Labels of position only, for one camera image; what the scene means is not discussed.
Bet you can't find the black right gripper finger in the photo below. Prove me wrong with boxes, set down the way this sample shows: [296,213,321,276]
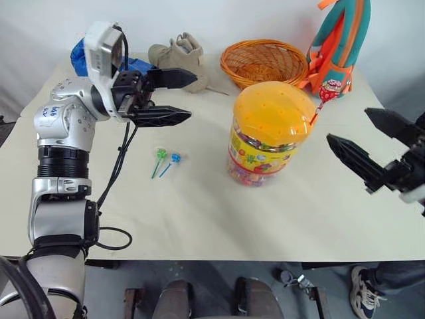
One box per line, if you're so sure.
[364,106,418,148]
[325,133,390,195]

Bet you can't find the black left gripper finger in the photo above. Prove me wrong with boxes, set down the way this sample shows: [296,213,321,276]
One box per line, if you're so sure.
[147,67,199,90]
[127,106,193,128]

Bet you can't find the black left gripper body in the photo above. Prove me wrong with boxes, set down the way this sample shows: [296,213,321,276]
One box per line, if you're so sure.
[111,69,156,120]

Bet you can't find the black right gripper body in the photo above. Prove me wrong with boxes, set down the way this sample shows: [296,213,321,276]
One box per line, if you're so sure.
[386,112,425,194]

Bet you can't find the orange perforated jar lid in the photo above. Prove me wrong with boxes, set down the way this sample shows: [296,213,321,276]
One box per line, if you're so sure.
[232,80,317,148]

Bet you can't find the clear plastic candy jar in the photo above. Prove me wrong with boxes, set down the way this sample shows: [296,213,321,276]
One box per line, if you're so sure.
[226,121,299,188]

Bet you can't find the beige suede boot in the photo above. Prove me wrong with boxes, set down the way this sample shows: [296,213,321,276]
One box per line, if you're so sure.
[147,31,210,94]

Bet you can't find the green lollipop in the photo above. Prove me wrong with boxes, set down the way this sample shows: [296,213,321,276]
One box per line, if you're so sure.
[151,148,168,180]

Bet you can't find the blue lollipop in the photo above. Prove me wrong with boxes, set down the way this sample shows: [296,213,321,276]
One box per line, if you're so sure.
[158,152,182,179]

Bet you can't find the blue fabric bag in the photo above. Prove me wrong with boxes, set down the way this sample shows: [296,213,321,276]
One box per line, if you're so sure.
[70,37,159,78]

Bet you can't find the red wrapped lollipop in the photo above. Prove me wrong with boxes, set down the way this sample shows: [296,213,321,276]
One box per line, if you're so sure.
[308,78,343,128]

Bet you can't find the orange wicker basket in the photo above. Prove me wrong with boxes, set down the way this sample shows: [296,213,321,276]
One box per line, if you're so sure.
[219,39,309,91]

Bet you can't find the teal and orange backpack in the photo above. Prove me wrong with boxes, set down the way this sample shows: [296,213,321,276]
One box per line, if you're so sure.
[296,0,373,99]

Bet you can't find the person's leg in jeans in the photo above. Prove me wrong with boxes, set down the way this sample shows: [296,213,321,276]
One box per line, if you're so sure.
[371,261,425,297]

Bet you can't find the white and navy sneaker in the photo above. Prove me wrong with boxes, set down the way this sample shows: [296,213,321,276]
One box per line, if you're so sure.
[349,265,388,319]

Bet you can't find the black caster wheel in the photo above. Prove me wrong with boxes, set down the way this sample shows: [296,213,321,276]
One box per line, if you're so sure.
[272,268,315,295]

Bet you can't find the dark rounded shape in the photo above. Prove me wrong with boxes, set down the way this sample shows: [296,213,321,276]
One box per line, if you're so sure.
[153,279,195,319]
[233,276,284,319]

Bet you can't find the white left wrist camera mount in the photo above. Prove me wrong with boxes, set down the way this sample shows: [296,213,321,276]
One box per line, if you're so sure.
[82,21,129,121]

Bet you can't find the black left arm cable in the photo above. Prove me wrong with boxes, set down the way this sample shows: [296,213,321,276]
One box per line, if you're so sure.
[84,120,139,252]

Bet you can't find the rusty brown metal bracket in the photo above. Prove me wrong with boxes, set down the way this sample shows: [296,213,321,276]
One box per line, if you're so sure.
[309,286,331,319]
[124,287,145,319]

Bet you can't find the thick black hose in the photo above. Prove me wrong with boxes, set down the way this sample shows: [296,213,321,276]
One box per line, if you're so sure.
[0,255,58,319]

